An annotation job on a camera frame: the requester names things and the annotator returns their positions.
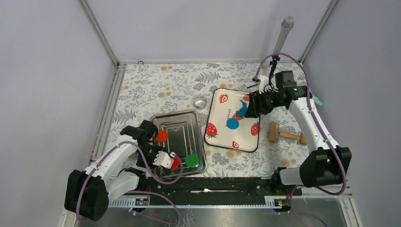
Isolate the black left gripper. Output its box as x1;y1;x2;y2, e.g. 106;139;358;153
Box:
136;143;166;170

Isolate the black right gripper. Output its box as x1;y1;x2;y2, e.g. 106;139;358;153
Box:
244;88;284;119

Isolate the blue dough scrap strip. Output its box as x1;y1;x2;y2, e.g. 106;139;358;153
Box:
235;100;248;117

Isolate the white strawberry print tray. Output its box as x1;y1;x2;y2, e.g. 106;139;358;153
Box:
204;88;260;153

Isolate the wooden double-ended dough roller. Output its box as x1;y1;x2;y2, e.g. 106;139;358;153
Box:
268;122;307;146

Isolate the metal round cookie cutter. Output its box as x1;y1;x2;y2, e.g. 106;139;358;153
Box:
193;96;207;110

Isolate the blue dough piece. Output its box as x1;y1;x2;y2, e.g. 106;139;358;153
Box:
226;118;239;130

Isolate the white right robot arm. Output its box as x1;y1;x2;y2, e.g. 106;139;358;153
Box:
244;71;352;195

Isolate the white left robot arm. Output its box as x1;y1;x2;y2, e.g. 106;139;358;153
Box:
64;120;158;221

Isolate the orange dough disc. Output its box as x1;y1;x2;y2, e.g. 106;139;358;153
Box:
155;130;168;143

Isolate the red dough disc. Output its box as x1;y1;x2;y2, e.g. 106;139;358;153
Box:
171;156;180;169

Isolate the green dough disc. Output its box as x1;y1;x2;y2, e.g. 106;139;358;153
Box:
184;154;200;168

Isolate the stainless steel baking tray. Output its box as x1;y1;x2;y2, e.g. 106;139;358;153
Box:
150;109;208;176

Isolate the floral table mat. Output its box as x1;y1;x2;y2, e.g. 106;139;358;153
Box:
104;63;309;177

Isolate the mint green handheld tool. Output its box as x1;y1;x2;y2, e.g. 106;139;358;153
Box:
312;96;323;106

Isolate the silver microphone on stand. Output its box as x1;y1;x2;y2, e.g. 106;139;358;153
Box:
252;16;296;92

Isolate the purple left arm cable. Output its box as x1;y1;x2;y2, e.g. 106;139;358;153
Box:
76;141;184;226

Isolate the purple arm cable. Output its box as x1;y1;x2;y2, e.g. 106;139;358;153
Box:
76;141;184;226
255;52;348;227

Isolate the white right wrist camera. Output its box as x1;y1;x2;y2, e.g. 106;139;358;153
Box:
257;74;270;94

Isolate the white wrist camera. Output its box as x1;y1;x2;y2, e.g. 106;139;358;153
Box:
257;74;270;94
153;151;176;169

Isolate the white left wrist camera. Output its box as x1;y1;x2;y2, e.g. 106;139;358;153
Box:
153;151;176;169

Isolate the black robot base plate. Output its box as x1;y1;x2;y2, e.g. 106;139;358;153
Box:
124;177;302;209

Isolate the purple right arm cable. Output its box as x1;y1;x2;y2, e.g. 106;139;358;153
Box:
255;52;348;227

